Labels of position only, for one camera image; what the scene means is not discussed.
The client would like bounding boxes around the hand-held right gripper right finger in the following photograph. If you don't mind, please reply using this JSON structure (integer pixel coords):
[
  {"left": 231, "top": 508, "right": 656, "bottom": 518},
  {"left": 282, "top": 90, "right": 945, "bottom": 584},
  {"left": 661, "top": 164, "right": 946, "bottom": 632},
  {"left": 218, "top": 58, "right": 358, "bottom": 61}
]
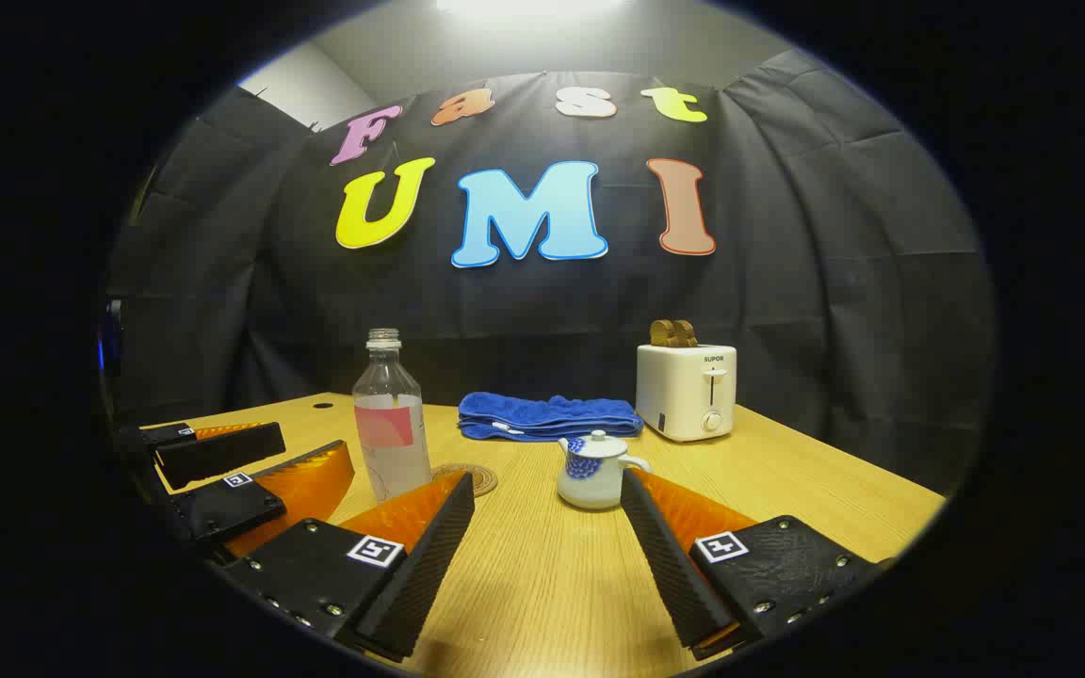
[{"left": 618, "top": 466, "right": 894, "bottom": 662}]

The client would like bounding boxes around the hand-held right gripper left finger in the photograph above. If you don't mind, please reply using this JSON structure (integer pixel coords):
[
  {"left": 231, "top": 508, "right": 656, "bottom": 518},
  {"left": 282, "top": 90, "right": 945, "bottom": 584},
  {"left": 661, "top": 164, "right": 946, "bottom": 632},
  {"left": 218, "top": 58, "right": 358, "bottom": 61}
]
[{"left": 220, "top": 469, "right": 478, "bottom": 663}]

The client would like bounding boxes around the white blue-patterned teacup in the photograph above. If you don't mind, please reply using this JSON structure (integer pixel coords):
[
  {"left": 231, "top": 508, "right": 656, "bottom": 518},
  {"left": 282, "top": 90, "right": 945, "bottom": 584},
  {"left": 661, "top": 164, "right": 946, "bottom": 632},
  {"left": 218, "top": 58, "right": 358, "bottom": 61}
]
[{"left": 557, "top": 438, "right": 654, "bottom": 511}]

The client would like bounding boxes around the round cork coaster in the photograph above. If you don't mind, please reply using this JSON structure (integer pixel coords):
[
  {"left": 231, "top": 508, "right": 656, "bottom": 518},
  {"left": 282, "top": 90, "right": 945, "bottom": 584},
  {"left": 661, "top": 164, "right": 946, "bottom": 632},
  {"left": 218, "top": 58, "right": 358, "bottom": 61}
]
[{"left": 429, "top": 462, "right": 499, "bottom": 498}]

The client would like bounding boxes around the clear plastic water bottle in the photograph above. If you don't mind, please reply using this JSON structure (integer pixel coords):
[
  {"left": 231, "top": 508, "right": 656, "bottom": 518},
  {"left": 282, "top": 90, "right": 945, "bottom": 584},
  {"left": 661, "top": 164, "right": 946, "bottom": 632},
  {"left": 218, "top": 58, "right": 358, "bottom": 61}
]
[{"left": 352, "top": 328, "right": 433, "bottom": 503}]

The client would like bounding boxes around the white toaster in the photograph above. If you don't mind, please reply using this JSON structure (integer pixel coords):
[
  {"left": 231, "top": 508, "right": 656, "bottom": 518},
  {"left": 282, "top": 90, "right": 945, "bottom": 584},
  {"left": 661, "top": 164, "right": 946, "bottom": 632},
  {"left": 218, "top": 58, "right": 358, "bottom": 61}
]
[{"left": 636, "top": 343, "right": 737, "bottom": 444}]

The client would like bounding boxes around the folded blue towel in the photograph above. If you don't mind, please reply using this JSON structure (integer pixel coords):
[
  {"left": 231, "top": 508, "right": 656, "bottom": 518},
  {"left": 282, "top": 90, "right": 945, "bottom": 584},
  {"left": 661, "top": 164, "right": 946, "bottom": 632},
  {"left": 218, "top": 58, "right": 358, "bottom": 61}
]
[{"left": 457, "top": 392, "right": 644, "bottom": 443}]

